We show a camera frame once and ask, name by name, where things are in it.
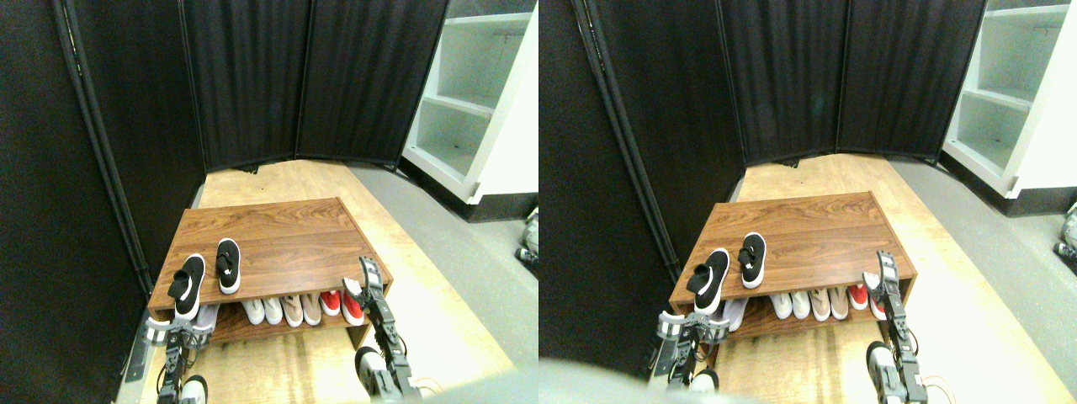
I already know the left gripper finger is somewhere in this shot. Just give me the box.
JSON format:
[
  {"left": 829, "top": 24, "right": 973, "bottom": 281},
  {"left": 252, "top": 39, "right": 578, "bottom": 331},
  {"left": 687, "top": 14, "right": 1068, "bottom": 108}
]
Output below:
[
  {"left": 658, "top": 311, "right": 687, "bottom": 343},
  {"left": 143, "top": 316, "right": 174, "bottom": 348},
  {"left": 698, "top": 318, "right": 731, "bottom": 345},
  {"left": 180, "top": 324, "right": 215, "bottom": 350}
]

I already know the black shoe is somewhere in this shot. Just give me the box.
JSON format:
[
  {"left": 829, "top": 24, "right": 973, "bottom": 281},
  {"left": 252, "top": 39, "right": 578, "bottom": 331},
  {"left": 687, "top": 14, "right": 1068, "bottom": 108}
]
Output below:
[
  {"left": 739, "top": 233, "right": 767, "bottom": 290},
  {"left": 686, "top": 248, "right": 731, "bottom": 316},
  {"left": 216, "top": 238, "right": 242, "bottom": 295},
  {"left": 167, "top": 254, "right": 206, "bottom": 322}
]

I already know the brown shoe rack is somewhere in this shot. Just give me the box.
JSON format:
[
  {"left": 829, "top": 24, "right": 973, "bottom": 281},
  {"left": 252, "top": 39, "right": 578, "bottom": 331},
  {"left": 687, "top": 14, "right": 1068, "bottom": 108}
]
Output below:
[
  {"left": 148, "top": 197, "right": 394, "bottom": 354},
  {"left": 669, "top": 191, "right": 918, "bottom": 369}
]

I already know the grey and black object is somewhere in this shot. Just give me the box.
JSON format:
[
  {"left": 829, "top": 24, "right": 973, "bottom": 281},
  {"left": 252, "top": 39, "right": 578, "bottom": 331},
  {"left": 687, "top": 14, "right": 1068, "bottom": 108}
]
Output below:
[
  {"left": 516, "top": 208, "right": 539, "bottom": 274},
  {"left": 1053, "top": 202, "right": 1077, "bottom": 274}
]

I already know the black curtain stand pole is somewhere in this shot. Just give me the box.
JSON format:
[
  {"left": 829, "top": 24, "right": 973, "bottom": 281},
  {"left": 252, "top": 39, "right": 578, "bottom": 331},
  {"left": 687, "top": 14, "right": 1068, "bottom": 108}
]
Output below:
[
  {"left": 50, "top": 0, "right": 154, "bottom": 294},
  {"left": 570, "top": 0, "right": 681, "bottom": 287}
]

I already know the white shelf unit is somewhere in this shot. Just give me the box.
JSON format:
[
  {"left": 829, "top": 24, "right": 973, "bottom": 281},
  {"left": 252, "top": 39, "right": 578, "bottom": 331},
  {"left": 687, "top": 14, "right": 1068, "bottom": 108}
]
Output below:
[
  {"left": 401, "top": 0, "right": 539, "bottom": 205},
  {"left": 941, "top": 0, "right": 1077, "bottom": 199}
]

